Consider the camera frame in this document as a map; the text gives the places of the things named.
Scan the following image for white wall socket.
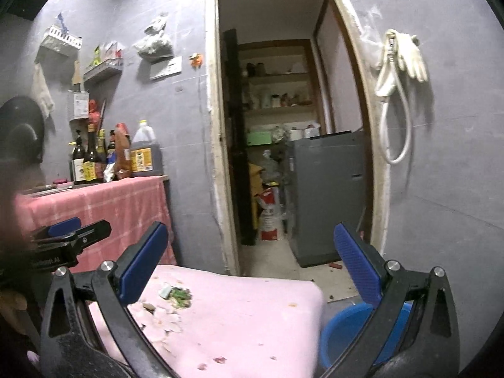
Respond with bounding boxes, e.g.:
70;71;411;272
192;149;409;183
150;56;183;81

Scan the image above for large cooking oil jug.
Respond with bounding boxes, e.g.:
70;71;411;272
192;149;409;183
130;120;164;177

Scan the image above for small pink scraps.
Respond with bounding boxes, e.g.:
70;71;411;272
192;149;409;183
197;356;228;371

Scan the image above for metal cutlery holder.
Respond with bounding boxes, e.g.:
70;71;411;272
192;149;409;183
68;90;90;121

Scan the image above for hanging clear plastic bag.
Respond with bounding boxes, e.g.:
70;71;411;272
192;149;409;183
134;13;175;62

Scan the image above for hanging beige dish cloth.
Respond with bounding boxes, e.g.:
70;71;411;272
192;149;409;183
31;63;56;119

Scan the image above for dark soy sauce bottle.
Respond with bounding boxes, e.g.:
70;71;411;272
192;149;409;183
70;130;88;185
83;124;104;184

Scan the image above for orange sauce bottle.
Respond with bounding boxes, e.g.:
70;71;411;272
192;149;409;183
114;123;132;180

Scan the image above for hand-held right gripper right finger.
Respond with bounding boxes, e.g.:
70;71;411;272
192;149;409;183
333;221;461;378

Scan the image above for person's left hand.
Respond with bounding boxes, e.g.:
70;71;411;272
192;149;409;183
0;288;29;324

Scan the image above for yellow bag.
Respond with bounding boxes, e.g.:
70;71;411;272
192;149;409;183
248;163;264;230

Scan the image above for cream rubber gloves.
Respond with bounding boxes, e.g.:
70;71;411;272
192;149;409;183
397;33;430;83

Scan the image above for green box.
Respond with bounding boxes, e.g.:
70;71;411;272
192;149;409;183
247;131;273;146

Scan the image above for grey wall shelf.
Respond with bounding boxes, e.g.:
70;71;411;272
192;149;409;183
83;58;123;84

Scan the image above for wooden storage shelf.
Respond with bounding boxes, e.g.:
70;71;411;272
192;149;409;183
224;39;328;135

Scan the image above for red seasoning packet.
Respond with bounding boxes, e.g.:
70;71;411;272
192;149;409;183
103;41;123;61

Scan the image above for pink ribbed table cloth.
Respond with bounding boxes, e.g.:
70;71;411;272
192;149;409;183
89;264;327;378

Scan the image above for white and red rice bag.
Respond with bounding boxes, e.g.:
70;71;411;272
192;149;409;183
258;187;286;242

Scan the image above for red hanging bag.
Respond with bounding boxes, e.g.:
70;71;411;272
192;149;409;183
87;100;102;127

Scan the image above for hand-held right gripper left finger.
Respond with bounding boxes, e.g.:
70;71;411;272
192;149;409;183
39;221;178;378

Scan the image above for small dark vinegar bottle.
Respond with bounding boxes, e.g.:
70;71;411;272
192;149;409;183
106;130;117;174

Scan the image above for white plastic wall basket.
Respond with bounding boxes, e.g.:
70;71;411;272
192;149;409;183
41;25;83;54

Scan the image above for blue plastic bucket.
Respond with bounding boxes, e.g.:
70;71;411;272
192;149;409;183
319;301;414;368

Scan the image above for white shower hose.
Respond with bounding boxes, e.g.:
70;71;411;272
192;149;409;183
374;29;413;165

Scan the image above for white paper scraps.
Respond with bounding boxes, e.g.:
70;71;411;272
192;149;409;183
136;303;186;349

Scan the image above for black wok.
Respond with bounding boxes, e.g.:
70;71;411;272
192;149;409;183
0;95;46;168

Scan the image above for white door frame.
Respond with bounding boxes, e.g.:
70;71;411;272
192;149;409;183
205;0;392;277

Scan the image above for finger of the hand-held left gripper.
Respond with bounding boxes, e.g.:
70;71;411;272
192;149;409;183
74;220;112;247
33;217;82;241

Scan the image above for green vegetable scraps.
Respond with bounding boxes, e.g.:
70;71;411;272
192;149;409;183
169;287;193;309

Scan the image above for pink checked cloth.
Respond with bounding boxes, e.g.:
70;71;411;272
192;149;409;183
14;176;178;273

